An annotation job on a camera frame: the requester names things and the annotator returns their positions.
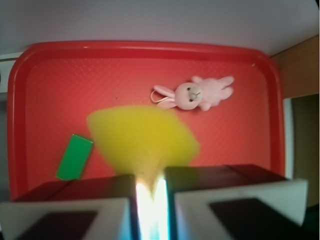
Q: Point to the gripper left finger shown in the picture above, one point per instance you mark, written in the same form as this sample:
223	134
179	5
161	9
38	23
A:
89	209

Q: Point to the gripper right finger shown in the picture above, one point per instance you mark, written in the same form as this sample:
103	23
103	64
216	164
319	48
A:
235	202

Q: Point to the yellow sponge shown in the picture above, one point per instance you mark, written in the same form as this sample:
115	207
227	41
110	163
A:
142	140

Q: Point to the green rectangular block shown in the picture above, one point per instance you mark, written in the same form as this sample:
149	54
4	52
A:
75	158

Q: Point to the pink plush bunny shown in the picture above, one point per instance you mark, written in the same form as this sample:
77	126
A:
203	93

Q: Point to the red plastic tray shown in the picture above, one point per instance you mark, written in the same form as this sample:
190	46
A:
54	86

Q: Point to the brown cardboard panel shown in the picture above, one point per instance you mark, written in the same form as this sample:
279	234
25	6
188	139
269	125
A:
299	68

